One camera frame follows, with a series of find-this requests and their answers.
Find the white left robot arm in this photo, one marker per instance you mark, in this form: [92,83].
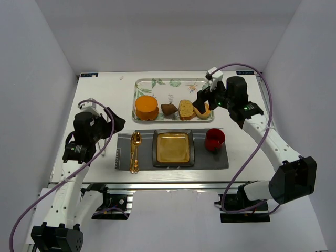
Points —
[61,229]

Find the red mug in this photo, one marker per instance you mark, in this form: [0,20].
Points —
[214,140]

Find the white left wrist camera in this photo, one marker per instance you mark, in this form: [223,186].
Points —
[88,107]

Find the gold knife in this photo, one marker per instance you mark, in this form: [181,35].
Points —
[132,160]

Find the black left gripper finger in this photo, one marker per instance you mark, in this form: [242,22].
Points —
[111,114]
[118,125]

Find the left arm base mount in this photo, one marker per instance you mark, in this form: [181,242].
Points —
[115,205]

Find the floral serving tray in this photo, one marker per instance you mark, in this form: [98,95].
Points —
[167,90]

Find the blue label right corner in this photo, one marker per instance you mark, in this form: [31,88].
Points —
[244,73]

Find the blue label corner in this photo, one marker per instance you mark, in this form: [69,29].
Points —
[244,73]
[89,75]

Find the square dark glass plate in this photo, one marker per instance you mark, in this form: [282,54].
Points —
[173,148]

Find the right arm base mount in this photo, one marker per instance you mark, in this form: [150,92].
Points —
[238,201]

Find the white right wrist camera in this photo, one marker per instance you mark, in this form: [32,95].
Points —
[214,76]

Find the glazed ring doughnut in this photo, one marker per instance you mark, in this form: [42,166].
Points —
[205,115]

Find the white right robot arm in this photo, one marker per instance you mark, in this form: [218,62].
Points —
[295,174]

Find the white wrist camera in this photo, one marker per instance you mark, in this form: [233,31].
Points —
[88,107]
[214,76]

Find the round orange cake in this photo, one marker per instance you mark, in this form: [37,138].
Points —
[146,108]

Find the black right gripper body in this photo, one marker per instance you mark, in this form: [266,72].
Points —
[205,97]

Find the blue label left corner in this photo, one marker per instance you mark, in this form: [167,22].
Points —
[89,75]

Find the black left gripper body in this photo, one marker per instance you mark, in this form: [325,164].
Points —
[109,123]

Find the aluminium table edge rail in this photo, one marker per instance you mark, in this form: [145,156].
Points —
[167,186]

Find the brown chocolate pastry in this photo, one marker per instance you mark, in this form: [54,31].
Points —
[168,109]

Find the grey striped placemat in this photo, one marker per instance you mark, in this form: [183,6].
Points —
[204,159]

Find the herb bread slice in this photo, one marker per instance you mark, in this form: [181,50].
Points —
[186,110]

